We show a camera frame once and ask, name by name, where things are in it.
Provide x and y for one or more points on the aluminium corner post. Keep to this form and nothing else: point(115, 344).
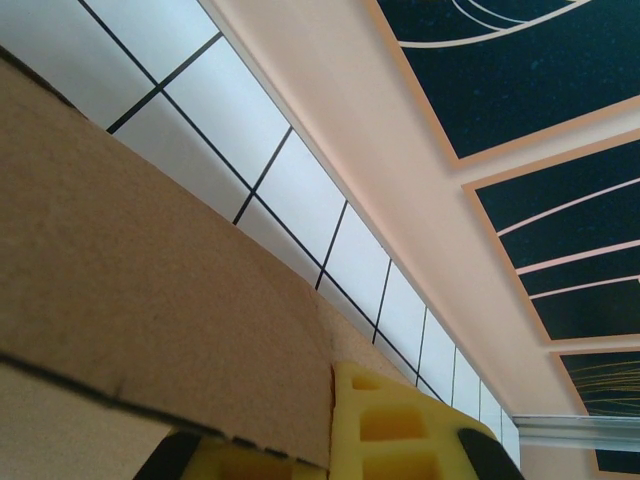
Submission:
point(575, 425)

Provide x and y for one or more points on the brown cardboard box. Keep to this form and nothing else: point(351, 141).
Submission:
point(150, 275)

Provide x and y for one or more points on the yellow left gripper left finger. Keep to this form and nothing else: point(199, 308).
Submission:
point(235, 462)

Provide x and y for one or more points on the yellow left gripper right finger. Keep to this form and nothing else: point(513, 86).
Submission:
point(395, 430)

